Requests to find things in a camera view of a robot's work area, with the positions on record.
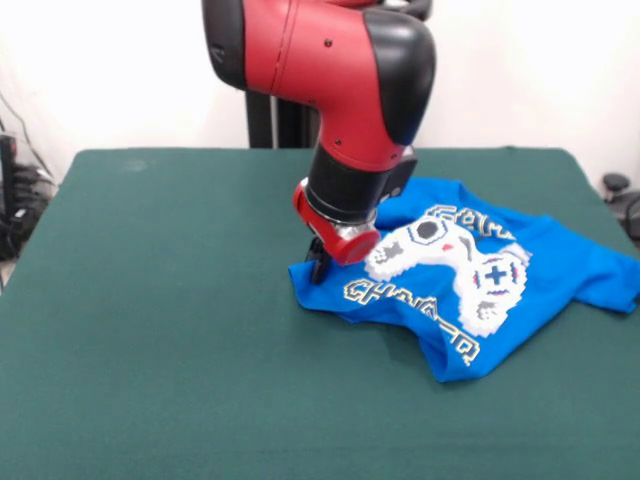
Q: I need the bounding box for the black office chair base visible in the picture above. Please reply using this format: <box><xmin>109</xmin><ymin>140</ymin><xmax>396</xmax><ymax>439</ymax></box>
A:
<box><xmin>601</xmin><ymin>172</ymin><xmax>640</xmax><ymax>251</ymax></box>

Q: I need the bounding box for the black box device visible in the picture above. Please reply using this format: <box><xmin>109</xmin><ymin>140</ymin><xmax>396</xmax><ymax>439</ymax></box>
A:
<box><xmin>0</xmin><ymin>133</ymin><xmax>19</xmax><ymax>217</ymax></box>

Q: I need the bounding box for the blue printed shirt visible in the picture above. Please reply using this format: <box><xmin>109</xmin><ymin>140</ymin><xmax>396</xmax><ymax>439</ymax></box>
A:
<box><xmin>287</xmin><ymin>177</ymin><xmax>640</xmax><ymax>385</ymax></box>

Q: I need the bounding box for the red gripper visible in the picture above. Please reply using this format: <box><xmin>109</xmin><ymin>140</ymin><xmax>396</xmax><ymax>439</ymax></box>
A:
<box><xmin>292</xmin><ymin>180</ymin><xmax>382</xmax><ymax>287</ymax></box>

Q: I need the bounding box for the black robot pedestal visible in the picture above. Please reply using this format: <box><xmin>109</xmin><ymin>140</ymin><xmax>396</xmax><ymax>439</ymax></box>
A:
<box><xmin>242</xmin><ymin>0</ymin><xmax>434</xmax><ymax>149</ymax></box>

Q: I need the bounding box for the black cable tangle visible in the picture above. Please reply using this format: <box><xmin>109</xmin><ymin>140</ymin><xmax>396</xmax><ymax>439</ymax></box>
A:
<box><xmin>0</xmin><ymin>92</ymin><xmax>59</xmax><ymax>262</ymax></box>

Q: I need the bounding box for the dark green table cloth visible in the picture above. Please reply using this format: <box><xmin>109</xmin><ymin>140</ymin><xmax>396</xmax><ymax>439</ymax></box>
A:
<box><xmin>0</xmin><ymin>146</ymin><xmax>640</xmax><ymax>480</ymax></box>

